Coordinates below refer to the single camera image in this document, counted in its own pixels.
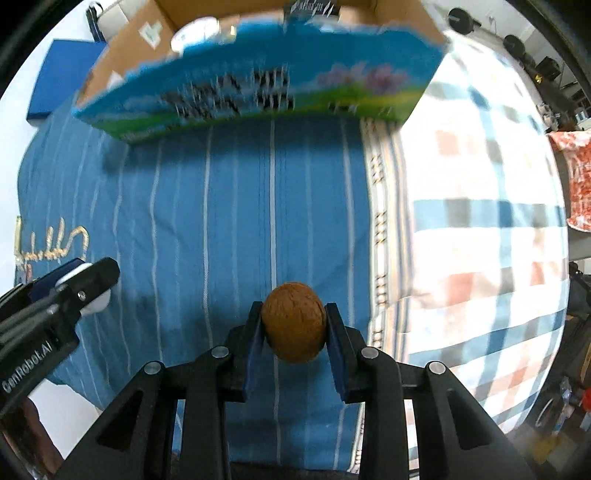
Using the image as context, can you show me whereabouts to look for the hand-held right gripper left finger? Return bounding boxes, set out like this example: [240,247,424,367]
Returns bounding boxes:
[65,301,266,480]

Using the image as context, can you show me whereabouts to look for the white padded chair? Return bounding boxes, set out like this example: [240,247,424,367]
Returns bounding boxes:
[85,0,139,28]

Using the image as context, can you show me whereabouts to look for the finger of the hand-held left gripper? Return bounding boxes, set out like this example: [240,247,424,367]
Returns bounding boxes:
[23,258,88,298]
[53,257,122,324]

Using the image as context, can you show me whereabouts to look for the blue striped blanket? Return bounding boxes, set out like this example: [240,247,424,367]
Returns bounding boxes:
[14,108,416,476]

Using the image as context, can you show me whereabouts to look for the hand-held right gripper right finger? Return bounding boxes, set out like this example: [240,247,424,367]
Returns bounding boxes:
[323,302,539,480]

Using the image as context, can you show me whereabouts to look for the black exercise machine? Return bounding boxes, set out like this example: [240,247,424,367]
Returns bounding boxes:
[526,51,591,130]

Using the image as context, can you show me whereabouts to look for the small white cylinder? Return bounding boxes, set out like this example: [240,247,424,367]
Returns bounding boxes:
[58,262,112,318]

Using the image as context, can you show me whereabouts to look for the short barbell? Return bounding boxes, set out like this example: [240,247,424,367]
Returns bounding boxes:
[448,7,527,58]

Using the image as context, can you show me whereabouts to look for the brown walnut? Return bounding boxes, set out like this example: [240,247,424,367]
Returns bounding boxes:
[261,281,326,365]

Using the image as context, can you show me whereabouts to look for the blue foam mat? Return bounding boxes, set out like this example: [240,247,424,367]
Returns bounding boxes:
[27,39,109,121]

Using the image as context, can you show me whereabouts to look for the orange patterned towel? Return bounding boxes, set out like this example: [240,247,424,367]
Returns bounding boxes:
[547,130,591,232]

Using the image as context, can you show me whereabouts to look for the checked sheet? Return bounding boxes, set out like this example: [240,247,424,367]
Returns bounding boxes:
[365,32,571,435]

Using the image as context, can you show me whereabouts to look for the printed cardboard box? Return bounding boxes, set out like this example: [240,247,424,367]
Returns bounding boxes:
[71,0,451,146]

